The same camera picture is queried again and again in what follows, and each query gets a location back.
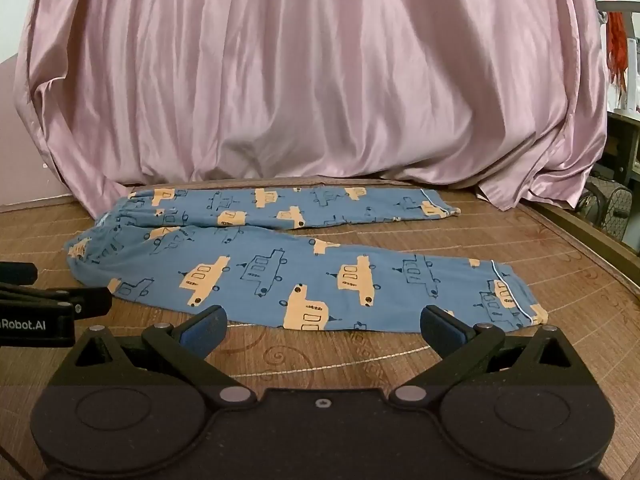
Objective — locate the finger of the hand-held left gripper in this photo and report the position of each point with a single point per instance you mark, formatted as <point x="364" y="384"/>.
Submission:
<point x="17" y="271"/>
<point x="65" y="301"/>

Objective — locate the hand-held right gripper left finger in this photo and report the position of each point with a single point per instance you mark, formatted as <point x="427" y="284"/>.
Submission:
<point x="206" y="329"/>

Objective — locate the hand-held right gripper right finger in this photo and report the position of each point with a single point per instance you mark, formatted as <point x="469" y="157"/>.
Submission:
<point x="442" y="329"/>

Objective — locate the blue car-print pants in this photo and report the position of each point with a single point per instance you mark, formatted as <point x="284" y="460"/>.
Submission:
<point x="300" y="270"/>

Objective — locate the checkered patterned handbag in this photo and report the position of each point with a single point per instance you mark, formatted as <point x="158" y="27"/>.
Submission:
<point x="612" y="207"/>

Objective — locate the wooden cabinet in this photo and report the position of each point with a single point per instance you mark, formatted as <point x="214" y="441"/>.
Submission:
<point x="625" y="145"/>

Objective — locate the pink satin quilt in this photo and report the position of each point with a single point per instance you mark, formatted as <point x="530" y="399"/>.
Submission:
<point x="300" y="85"/>

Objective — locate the orange-red tassel bundle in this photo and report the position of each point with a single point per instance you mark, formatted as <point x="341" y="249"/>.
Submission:
<point x="616" y="45"/>

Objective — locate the wooden bed frame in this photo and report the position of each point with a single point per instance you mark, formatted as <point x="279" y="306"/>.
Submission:
<point x="575" y="226"/>

